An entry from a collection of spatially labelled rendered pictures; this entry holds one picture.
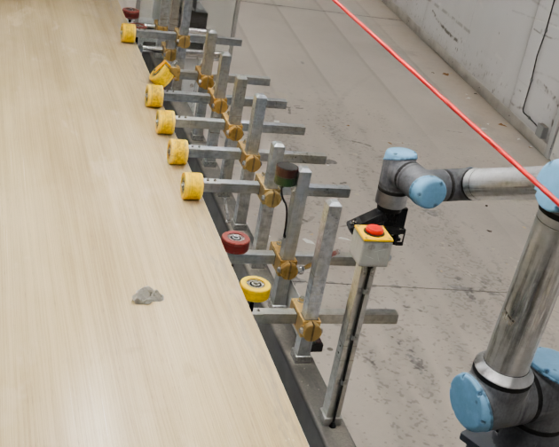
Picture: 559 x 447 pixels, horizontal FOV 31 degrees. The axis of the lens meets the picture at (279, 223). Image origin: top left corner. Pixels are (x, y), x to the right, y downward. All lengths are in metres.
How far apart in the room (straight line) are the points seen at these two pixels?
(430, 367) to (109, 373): 2.17
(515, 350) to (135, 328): 0.89
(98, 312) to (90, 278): 0.16
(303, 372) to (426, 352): 1.64
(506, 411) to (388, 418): 1.30
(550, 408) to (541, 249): 0.49
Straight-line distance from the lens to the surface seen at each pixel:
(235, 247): 2.74
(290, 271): 2.76
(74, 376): 2.15
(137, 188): 2.98
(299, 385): 2.58
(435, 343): 4.28
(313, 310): 2.58
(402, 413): 3.81
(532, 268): 2.33
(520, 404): 2.53
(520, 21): 7.38
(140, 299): 2.42
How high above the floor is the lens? 2.16
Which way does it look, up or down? 26 degrees down
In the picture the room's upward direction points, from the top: 11 degrees clockwise
